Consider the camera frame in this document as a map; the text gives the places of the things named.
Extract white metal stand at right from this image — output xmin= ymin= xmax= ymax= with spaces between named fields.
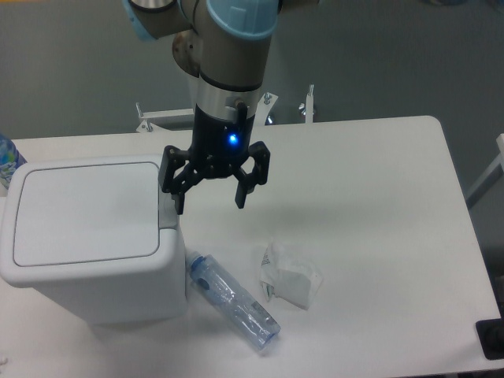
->
xmin=465 ymin=134 xmax=503 ymax=209

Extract white trash can lid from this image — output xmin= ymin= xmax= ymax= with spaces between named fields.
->
xmin=9 ymin=161 xmax=160 ymax=267

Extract white metal base frame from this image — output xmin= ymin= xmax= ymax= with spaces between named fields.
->
xmin=135 ymin=83 xmax=318 ymax=134

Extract white plastic trash can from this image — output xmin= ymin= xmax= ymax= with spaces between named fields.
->
xmin=1 ymin=154 xmax=187 ymax=324

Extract black clamp at table edge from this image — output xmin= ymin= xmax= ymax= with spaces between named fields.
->
xmin=476 ymin=318 xmax=503 ymax=361

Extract grey lid release button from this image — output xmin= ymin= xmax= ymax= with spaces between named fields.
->
xmin=158 ymin=190 xmax=179 ymax=229

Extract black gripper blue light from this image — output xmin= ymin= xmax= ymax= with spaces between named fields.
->
xmin=158 ymin=104 xmax=271 ymax=215

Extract blue green labelled bottle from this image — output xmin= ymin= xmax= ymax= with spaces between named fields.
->
xmin=0 ymin=134 xmax=27 ymax=190

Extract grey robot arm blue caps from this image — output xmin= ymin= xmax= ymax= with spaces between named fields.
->
xmin=123 ymin=1 xmax=309 ymax=214

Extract crumpled white paper wrapper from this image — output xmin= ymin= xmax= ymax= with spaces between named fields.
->
xmin=259 ymin=242 xmax=324 ymax=310

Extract clear blue plastic bottle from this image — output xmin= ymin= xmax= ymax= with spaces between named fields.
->
xmin=186 ymin=251 xmax=281 ymax=350

